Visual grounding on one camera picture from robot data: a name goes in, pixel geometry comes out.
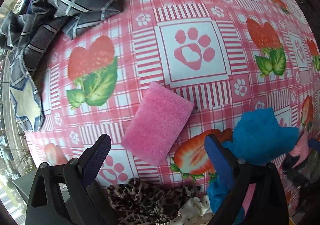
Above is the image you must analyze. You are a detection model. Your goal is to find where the blue cloth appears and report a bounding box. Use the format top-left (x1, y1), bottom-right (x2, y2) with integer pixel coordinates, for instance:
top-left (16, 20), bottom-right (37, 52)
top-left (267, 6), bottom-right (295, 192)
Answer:
top-left (207, 108), bottom-right (299, 224)

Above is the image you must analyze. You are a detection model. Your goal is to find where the leopard print scrunchie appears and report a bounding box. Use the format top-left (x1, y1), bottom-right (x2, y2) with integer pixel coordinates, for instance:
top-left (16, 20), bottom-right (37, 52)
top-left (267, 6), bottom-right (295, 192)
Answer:
top-left (106, 177), bottom-right (201, 224)

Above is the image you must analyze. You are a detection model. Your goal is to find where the pink sponge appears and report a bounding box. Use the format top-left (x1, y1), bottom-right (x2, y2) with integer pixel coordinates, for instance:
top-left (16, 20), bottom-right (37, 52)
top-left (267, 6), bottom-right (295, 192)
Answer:
top-left (121, 82), bottom-right (194, 167)

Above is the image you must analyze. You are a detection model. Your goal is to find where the pink navy striped sock roll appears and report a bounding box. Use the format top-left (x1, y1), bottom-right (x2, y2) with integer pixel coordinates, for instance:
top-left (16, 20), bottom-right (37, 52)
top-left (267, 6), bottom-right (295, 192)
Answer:
top-left (281, 129), bottom-right (319, 189)

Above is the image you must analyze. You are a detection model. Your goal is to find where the white dotted scrunchie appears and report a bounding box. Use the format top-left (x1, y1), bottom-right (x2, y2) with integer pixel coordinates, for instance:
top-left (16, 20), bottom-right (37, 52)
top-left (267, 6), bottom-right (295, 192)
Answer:
top-left (170, 195), bottom-right (214, 225)

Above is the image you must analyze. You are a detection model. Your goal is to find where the grey open storage box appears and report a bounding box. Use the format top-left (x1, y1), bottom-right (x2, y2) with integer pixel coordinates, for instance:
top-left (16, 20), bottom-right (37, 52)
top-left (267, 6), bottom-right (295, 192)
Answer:
top-left (13, 170), bottom-right (36, 204)

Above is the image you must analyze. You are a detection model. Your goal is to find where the pink strawberry tablecloth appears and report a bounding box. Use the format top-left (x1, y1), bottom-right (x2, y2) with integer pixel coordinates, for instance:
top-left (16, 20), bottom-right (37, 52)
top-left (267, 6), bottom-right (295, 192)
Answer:
top-left (25, 0), bottom-right (319, 193)

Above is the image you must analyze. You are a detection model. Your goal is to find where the grey plaid star cloth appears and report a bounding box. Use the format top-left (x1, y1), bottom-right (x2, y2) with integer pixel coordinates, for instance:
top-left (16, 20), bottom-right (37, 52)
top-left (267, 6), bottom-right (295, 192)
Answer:
top-left (1, 0), bottom-right (120, 131)

